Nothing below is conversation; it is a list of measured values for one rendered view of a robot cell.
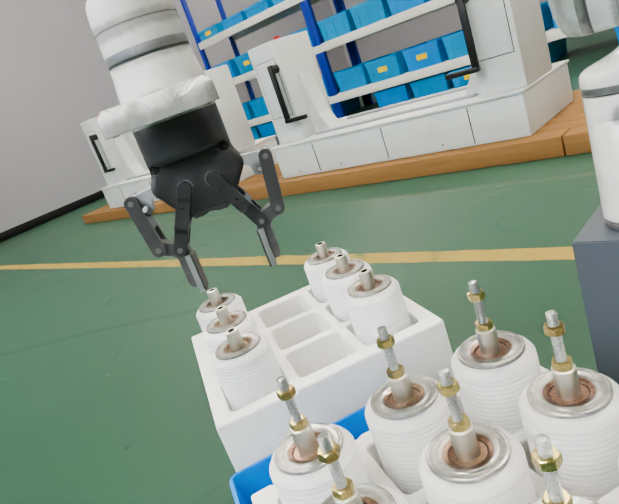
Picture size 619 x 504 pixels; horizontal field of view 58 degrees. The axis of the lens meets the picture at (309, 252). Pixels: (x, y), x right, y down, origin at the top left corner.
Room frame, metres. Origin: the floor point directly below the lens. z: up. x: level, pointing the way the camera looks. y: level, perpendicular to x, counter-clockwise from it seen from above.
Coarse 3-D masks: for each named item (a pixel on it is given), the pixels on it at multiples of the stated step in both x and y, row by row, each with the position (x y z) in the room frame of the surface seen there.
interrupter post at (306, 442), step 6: (306, 426) 0.50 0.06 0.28; (294, 432) 0.50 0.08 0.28; (300, 432) 0.49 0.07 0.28; (306, 432) 0.50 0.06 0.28; (312, 432) 0.50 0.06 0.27; (294, 438) 0.50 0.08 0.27; (300, 438) 0.49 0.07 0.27; (306, 438) 0.49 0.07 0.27; (312, 438) 0.50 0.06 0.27; (300, 444) 0.50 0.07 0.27; (306, 444) 0.49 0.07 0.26; (312, 444) 0.50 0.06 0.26; (318, 444) 0.50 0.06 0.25; (300, 450) 0.50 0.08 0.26; (306, 450) 0.49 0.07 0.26; (312, 450) 0.49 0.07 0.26
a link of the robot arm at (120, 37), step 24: (96, 0) 0.48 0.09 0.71; (120, 0) 0.47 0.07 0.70; (144, 0) 0.47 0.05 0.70; (168, 0) 0.49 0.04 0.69; (96, 24) 0.48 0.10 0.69; (120, 24) 0.47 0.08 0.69; (144, 24) 0.47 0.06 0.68; (168, 24) 0.48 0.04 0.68; (120, 48) 0.47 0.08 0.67; (144, 48) 0.47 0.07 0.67
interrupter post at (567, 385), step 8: (552, 368) 0.45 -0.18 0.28; (552, 376) 0.45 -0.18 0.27; (560, 376) 0.44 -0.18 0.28; (568, 376) 0.44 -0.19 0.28; (576, 376) 0.44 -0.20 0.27; (560, 384) 0.44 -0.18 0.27; (568, 384) 0.44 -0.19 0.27; (576, 384) 0.44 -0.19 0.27; (560, 392) 0.44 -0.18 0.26; (568, 392) 0.44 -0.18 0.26; (576, 392) 0.44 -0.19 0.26
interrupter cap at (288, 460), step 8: (312, 424) 0.54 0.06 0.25; (320, 424) 0.53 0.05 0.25; (328, 424) 0.53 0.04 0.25; (320, 432) 0.52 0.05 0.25; (328, 432) 0.52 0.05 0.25; (336, 432) 0.51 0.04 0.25; (288, 440) 0.53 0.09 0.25; (336, 440) 0.50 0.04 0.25; (280, 448) 0.52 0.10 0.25; (288, 448) 0.51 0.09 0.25; (296, 448) 0.51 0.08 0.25; (280, 456) 0.51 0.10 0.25; (288, 456) 0.50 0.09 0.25; (296, 456) 0.50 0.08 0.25; (304, 456) 0.50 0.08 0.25; (312, 456) 0.49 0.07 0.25; (280, 464) 0.49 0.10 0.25; (288, 464) 0.49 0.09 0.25; (296, 464) 0.48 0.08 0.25; (304, 464) 0.48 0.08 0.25; (312, 464) 0.48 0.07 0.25; (320, 464) 0.47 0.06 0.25; (288, 472) 0.48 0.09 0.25; (296, 472) 0.47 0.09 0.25; (304, 472) 0.47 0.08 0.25; (312, 472) 0.47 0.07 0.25
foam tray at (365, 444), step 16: (544, 368) 0.60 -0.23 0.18; (368, 432) 0.59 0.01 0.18; (368, 448) 0.57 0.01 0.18; (528, 448) 0.49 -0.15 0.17; (368, 464) 0.54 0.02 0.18; (528, 464) 0.49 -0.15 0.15; (384, 480) 0.51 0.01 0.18; (256, 496) 0.55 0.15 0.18; (272, 496) 0.54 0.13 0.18; (416, 496) 0.47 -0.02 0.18; (608, 496) 0.39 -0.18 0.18
